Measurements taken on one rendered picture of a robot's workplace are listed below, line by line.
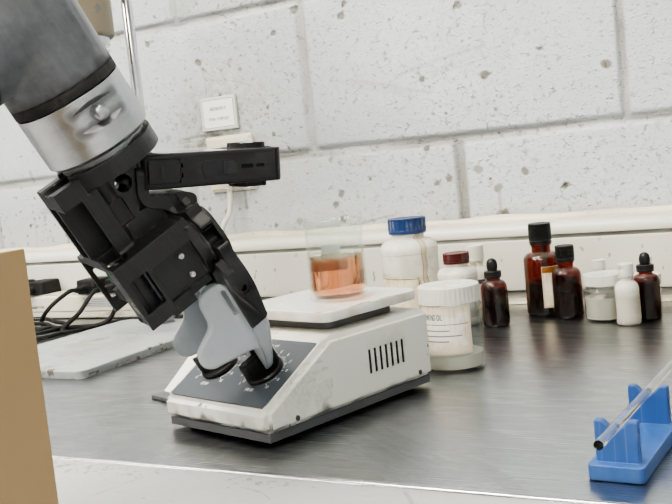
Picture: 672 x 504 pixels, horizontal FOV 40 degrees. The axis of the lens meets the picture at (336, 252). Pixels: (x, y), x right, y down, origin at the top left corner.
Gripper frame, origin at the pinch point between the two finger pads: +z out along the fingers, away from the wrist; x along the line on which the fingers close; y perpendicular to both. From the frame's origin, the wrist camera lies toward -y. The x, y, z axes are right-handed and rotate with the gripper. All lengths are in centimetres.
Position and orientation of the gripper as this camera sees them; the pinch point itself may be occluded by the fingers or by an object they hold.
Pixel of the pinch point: (263, 346)
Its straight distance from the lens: 72.6
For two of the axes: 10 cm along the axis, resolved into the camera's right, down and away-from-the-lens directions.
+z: 4.3, 7.9, 4.4
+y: -7.0, 6.0, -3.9
